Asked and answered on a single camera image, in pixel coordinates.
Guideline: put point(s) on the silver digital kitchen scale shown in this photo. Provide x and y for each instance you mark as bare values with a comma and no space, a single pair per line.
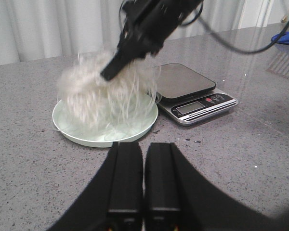
188,97

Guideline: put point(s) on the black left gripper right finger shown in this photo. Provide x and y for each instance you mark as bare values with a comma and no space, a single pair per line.
179,198

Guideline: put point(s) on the blue object at table edge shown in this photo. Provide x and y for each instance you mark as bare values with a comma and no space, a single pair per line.
282,38

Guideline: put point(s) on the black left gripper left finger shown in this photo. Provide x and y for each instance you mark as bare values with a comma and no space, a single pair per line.
112,201

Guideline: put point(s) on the light green round plate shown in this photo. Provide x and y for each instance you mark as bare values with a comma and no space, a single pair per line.
106,132

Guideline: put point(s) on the white pleated curtain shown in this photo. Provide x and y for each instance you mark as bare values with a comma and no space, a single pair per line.
37,29

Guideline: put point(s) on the white vermicelli bundle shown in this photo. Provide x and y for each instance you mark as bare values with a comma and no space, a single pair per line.
88,97

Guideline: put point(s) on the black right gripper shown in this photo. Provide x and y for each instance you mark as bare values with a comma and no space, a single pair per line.
148,23

